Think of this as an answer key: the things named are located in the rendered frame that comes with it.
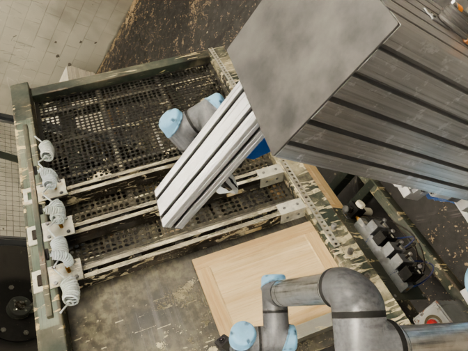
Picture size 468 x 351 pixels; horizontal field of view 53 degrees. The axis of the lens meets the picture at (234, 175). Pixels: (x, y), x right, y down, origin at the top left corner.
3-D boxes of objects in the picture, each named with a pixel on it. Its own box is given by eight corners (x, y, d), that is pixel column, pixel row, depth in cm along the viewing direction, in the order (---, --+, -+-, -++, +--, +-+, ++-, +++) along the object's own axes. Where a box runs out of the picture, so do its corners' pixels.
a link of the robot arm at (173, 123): (182, 115, 126) (156, 131, 128) (204, 142, 133) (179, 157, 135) (180, 101, 132) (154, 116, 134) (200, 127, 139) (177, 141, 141)
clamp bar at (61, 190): (265, 152, 246) (267, 118, 229) (31, 219, 218) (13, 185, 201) (258, 141, 253) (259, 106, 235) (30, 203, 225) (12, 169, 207)
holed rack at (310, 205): (340, 245, 201) (340, 244, 201) (334, 247, 200) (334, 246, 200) (212, 48, 306) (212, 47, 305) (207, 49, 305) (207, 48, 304)
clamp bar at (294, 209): (306, 219, 217) (312, 185, 199) (42, 306, 189) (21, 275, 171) (297, 203, 223) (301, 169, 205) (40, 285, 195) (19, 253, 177)
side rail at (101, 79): (210, 70, 307) (209, 56, 299) (37, 110, 281) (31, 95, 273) (207, 63, 313) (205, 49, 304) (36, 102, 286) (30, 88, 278)
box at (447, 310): (484, 328, 162) (458, 331, 151) (459, 346, 168) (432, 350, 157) (461, 299, 170) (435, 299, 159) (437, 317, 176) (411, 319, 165)
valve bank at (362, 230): (451, 278, 192) (419, 278, 177) (427, 299, 199) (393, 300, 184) (382, 192, 223) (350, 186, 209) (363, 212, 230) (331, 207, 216)
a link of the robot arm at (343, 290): (347, 257, 99) (250, 276, 142) (352, 311, 96) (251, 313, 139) (390, 258, 103) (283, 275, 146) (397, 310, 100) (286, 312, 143)
